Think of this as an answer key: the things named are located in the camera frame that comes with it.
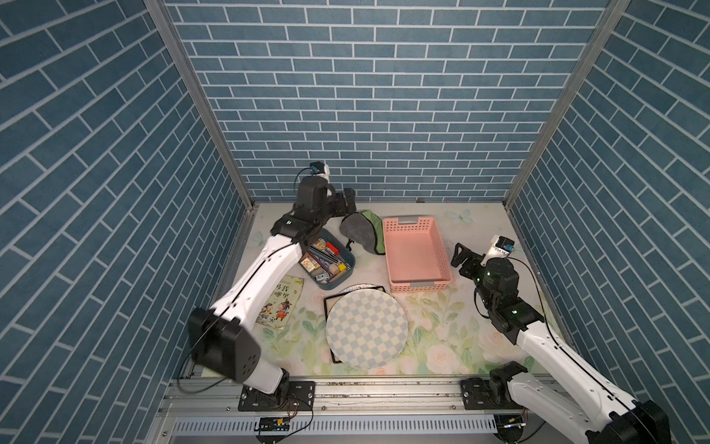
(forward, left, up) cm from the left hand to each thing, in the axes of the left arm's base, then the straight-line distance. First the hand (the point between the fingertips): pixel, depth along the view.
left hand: (350, 193), depth 79 cm
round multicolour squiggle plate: (-14, -4, -31) cm, 34 cm away
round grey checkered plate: (-28, -5, -29) cm, 41 cm away
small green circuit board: (-51, +19, -35) cm, 65 cm away
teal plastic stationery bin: (-3, +9, -30) cm, 32 cm away
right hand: (-12, -35, -11) cm, 39 cm away
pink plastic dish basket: (+2, -24, -34) cm, 42 cm away
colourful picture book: (-20, +23, -33) cm, 45 cm away
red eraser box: (+2, +8, -30) cm, 31 cm away
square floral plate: (-20, +7, -30) cm, 37 cm away
